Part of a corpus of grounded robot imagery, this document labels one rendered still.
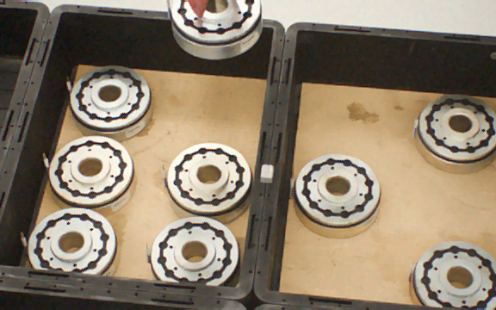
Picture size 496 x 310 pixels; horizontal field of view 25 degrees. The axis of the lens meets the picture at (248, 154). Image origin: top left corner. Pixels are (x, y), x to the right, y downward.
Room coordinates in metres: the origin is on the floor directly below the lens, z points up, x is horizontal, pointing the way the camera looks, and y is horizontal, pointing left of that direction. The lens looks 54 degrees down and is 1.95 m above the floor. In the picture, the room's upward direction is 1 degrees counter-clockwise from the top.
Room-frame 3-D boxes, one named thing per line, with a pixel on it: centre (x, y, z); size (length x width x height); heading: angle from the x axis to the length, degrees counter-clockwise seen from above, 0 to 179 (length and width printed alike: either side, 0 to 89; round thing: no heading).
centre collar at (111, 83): (0.88, 0.17, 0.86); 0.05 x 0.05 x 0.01
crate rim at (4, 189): (0.77, 0.12, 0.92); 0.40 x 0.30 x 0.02; 172
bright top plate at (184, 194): (0.75, 0.05, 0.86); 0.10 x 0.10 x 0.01
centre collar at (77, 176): (0.77, 0.19, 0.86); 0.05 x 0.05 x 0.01
